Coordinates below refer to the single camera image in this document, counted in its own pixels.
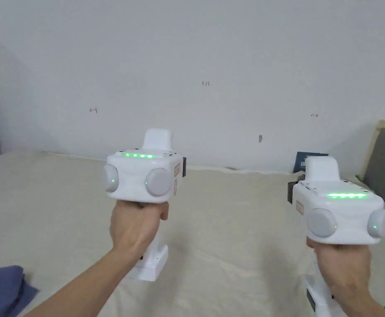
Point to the person's right hand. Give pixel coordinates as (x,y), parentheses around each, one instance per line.
(347,267)

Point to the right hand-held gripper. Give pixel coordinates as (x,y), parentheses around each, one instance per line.
(341,211)

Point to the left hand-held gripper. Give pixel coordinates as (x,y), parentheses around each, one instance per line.
(136,173)

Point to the person's left hand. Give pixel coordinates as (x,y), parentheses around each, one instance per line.
(133,228)

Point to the person's right forearm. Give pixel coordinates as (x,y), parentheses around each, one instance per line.
(366,307)

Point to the bed with beige sheet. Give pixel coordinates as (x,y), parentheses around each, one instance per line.
(229,224)

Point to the dark blue folded garment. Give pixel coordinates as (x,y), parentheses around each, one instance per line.
(4,285)

